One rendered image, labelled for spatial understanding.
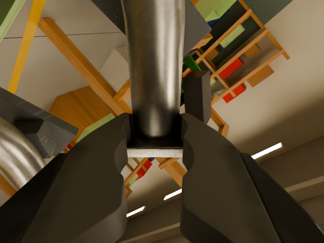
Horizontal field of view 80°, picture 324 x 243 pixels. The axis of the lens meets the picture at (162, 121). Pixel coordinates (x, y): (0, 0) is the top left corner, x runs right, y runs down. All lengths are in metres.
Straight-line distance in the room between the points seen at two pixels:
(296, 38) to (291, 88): 1.26
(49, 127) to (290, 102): 6.34
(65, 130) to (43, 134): 0.02
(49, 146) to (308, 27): 6.06
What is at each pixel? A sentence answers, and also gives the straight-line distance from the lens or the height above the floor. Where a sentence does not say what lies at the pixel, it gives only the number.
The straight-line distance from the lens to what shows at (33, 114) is 0.22.
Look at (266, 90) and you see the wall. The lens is 6.27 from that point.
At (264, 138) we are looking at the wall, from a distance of 6.85.
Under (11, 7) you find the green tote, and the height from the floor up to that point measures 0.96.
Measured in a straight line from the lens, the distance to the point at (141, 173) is 5.82.
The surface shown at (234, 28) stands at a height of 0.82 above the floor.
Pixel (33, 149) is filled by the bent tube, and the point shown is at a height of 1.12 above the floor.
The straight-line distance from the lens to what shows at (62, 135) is 0.23.
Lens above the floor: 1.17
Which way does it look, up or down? 2 degrees up
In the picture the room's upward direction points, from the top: 139 degrees clockwise
